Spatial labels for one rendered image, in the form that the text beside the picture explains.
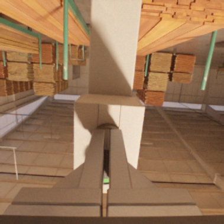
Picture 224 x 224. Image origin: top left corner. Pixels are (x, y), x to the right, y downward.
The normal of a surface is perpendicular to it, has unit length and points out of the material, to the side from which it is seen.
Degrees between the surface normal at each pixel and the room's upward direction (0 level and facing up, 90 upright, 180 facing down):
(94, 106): 90
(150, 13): 90
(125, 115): 90
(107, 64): 90
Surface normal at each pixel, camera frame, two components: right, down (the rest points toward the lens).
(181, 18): 0.01, 0.27
